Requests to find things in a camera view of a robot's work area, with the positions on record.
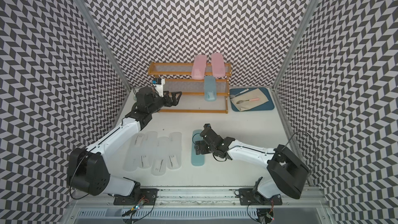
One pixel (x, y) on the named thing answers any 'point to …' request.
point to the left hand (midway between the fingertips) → (175, 93)
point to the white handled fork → (233, 96)
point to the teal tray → (268, 104)
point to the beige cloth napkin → (252, 94)
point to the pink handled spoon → (241, 101)
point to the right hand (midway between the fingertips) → (203, 148)
